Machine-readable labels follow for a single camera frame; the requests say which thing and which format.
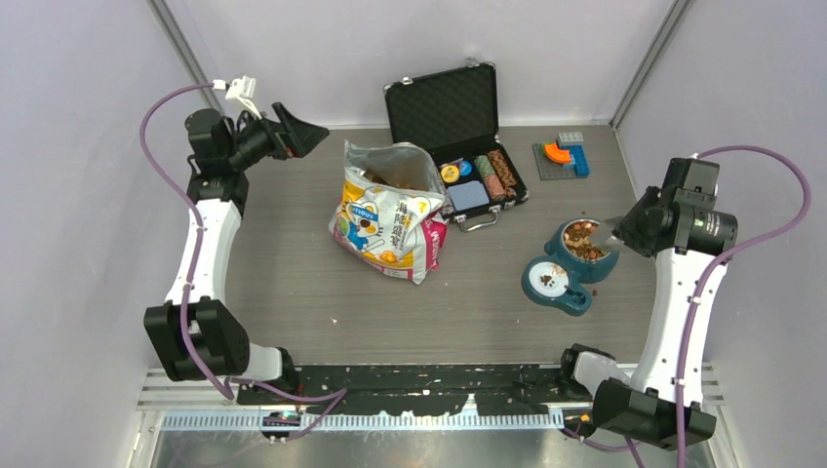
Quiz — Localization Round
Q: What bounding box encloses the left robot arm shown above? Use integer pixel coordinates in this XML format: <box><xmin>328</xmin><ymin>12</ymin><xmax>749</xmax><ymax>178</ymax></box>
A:
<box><xmin>143</xmin><ymin>102</ymin><xmax>330</xmax><ymax>404</ymax></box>

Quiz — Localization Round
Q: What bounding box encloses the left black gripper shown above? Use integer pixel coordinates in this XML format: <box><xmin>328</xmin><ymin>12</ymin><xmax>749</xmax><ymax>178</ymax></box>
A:
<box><xmin>226</xmin><ymin>103</ymin><xmax>328</xmax><ymax>172</ymax></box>

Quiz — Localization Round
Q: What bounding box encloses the blue playing card deck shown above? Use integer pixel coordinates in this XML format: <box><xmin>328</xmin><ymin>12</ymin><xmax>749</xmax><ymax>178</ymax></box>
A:
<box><xmin>447</xmin><ymin>180</ymin><xmax>490</xmax><ymax>212</ymax></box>

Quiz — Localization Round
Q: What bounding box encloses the yellow dealer button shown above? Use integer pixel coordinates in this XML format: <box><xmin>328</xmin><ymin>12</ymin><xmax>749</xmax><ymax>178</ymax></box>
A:
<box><xmin>440</xmin><ymin>164</ymin><xmax>461</xmax><ymax>184</ymax></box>

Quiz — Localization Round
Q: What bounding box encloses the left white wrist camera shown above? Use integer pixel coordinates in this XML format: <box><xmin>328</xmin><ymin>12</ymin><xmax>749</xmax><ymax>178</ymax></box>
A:
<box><xmin>211</xmin><ymin>75</ymin><xmax>263</xmax><ymax>120</ymax></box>

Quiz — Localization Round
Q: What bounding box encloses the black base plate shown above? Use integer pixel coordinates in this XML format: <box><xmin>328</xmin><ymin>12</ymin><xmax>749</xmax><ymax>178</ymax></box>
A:
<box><xmin>284</xmin><ymin>363</ymin><xmax>586</xmax><ymax>418</ymax></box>

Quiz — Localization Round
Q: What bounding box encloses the black poker chip case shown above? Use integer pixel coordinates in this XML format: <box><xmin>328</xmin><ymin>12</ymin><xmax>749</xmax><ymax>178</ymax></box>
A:
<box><xmin>383</xmin><ymin>58</ymin><xmax>529</xmax><ymax>233</ymax></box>

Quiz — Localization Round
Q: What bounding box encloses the pet food bag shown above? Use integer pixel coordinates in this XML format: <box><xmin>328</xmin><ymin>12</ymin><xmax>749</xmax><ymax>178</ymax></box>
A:
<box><xmin>329</xmin><ymin>141</ymin><xmax>448</xmax><ymax>285</ymax></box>

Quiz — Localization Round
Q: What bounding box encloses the toy brick assembly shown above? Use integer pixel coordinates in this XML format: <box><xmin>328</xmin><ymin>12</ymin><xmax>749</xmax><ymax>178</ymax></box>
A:
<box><xmin>532</xmin><ymin>132</ymin><xmax>591</xmax><ymax>180</ymax></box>

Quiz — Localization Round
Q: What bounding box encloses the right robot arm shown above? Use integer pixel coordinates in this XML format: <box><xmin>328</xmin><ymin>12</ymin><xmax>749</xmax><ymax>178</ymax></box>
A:
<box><xmin>556</xmin><ymin>158</ymin><xmax>737</xmax><ymax>451</ymax></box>

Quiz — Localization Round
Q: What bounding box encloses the metal food scoop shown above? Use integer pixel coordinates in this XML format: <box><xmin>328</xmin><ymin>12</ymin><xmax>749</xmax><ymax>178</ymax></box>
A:
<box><xmin>590</xmin><ymin>216</ymin><xmax>628</xmax><ymax>252</ymax></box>

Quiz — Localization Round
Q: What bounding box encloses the teal double pet bowl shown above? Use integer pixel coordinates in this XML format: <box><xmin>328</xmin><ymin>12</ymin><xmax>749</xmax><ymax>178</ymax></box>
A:
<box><xmin>521</xmin><ymin>217</ymin><xmax>619</xmax><ymax>317</ymax></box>

